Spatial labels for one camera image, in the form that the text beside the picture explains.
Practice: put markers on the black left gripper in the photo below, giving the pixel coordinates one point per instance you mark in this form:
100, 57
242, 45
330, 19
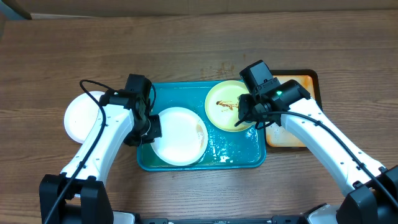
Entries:
155, 132

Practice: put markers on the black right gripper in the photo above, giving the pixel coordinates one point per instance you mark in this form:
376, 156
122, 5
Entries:
246, 104

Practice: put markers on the white plate with sauce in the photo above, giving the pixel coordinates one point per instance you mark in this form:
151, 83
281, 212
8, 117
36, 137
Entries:
184, 137

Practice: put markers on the pale pink plate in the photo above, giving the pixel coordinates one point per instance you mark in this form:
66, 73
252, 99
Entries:
80, 117

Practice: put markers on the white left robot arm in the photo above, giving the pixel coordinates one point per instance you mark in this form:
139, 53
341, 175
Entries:
77, 194

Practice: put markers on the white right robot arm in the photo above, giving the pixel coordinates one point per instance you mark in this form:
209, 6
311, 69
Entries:
369, 188

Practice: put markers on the black soapy water tray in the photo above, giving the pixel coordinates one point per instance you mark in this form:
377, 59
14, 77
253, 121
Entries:
277, 136

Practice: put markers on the teal plastic tray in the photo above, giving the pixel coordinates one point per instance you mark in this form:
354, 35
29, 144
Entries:
225, 150

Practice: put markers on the yellow plate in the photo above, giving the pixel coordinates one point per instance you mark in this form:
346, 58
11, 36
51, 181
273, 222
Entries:
222, 104

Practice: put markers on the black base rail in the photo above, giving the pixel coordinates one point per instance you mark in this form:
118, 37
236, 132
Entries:
278, 219

